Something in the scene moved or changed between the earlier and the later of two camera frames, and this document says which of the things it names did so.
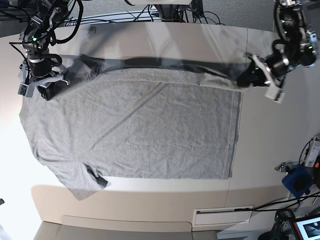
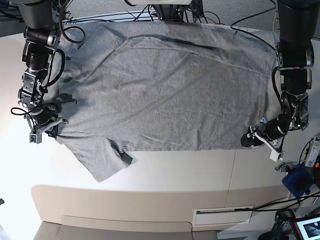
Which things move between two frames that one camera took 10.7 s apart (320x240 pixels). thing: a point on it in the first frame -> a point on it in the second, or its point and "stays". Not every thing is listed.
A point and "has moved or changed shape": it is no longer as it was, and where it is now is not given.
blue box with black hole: (298, 180) stays
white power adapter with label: (314, 153) stays
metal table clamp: (284, 167) stays
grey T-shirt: (136, 118) has moved or changed shape
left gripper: (36, 81) -> (51, 128)
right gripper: (254, 74) -> (272, 132)
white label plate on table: (220, 217) stays
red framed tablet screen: (308, 229) stays
